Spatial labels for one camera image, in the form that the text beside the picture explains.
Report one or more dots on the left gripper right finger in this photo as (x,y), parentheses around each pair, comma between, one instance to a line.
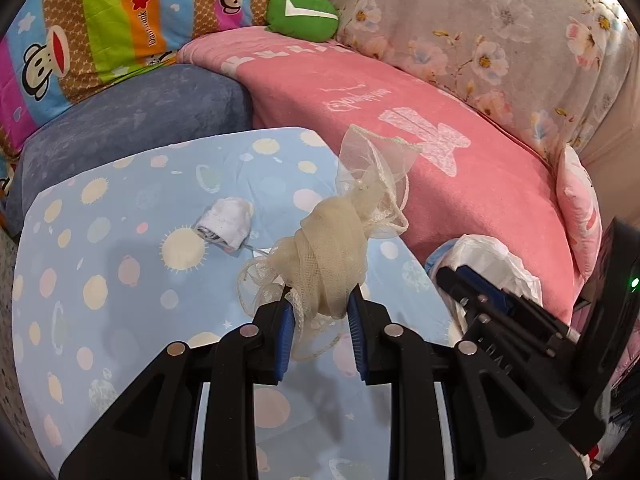
(454,413)

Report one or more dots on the beige lace mesh bundle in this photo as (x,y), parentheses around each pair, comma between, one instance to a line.
(317,267)

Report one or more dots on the pink bed blanket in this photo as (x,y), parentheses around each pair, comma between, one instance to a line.
(470,178)

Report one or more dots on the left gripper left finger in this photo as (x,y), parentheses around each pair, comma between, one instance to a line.
(149,431)

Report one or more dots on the grey floral quilt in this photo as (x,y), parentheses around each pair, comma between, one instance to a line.
(546,71)

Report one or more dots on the green checkmark round cushion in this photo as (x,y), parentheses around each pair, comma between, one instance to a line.
(312,20)

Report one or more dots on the blue grey cushion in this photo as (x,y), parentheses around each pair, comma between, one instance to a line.
(169,105)

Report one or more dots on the white plastic trash bag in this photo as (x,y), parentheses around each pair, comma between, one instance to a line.
(492,260)

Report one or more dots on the colourful monkey striped quilt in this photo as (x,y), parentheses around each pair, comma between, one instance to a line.
(57,53)

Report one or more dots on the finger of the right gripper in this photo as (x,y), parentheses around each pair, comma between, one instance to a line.
(519,310)
(495,335)

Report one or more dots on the beige curtain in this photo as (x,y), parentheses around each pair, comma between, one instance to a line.
(611,158)

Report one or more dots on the pink white pillow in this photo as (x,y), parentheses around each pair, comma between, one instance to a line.
(580,210)

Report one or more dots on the white crumpled cloth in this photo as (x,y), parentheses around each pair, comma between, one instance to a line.
(226,223)

